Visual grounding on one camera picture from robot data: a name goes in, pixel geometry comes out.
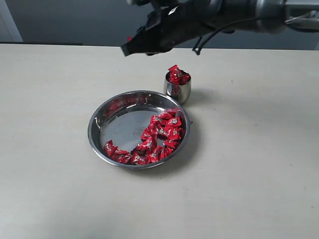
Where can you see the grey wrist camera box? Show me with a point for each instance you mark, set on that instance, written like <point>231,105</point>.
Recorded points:
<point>154,3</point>

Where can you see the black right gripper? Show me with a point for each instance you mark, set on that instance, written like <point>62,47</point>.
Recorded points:
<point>173,24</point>

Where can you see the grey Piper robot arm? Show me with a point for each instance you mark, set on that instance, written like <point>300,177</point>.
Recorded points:
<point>262,16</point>

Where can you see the small stainless steel cup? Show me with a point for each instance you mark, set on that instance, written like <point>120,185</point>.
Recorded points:
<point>180,93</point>

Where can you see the round stainless steel plate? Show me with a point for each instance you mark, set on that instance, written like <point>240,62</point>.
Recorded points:
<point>123,118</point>

